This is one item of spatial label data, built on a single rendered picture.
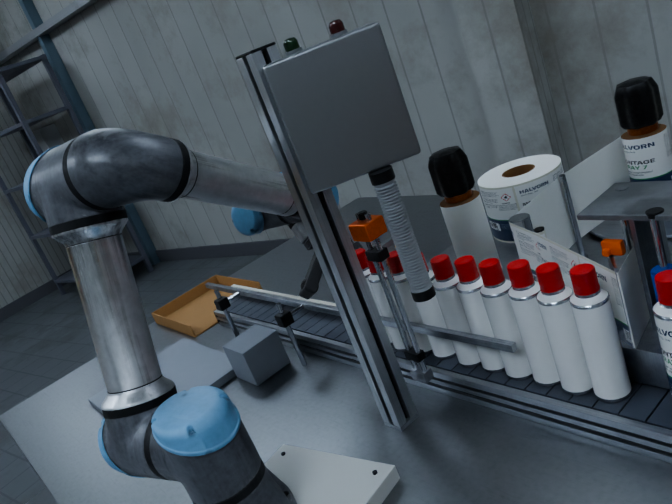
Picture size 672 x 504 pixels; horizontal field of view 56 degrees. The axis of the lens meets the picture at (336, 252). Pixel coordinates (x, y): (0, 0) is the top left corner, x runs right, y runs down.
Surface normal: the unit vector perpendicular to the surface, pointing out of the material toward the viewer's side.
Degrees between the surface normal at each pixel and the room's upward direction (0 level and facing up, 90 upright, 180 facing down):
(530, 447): 0
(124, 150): 63
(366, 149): 90
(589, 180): 90
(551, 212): 90
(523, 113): 90
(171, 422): 5
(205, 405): 5
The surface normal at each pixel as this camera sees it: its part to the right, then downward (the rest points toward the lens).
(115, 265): 0.70, -0.11
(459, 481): -0.35, -0.88
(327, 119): 0.08, 0.31
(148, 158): 0.51, -0.12
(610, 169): 0.52, 0.10
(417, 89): -0.58, 0.47
